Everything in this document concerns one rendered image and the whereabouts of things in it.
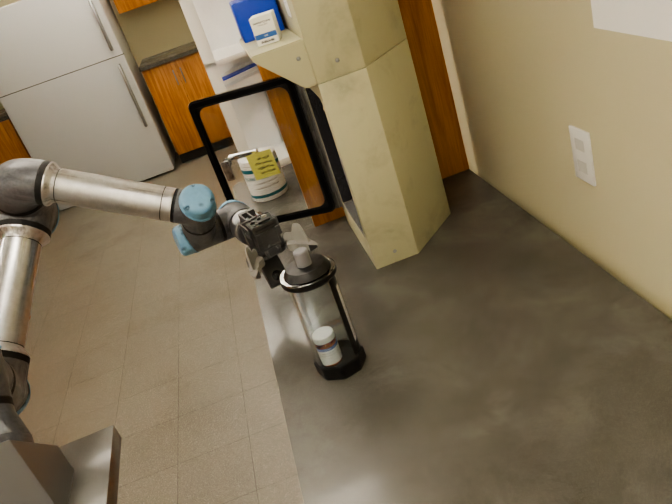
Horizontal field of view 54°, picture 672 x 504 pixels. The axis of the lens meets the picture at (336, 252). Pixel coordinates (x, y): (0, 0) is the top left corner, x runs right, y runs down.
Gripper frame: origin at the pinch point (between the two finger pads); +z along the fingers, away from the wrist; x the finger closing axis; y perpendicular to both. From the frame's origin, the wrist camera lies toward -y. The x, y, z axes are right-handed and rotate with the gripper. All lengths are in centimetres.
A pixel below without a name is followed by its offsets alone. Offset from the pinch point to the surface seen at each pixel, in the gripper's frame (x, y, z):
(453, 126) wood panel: 70, -5, -40
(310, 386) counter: -8.1, -19.3, 13.1
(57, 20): 20, 43, -520
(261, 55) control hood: 14.8, 37.3, -16.3
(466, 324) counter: 24.1, -19.3, 21.4
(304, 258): -0.2, 6.5, 13.4
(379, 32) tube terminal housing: 42, 32, -15
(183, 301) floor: -6, -113, -245
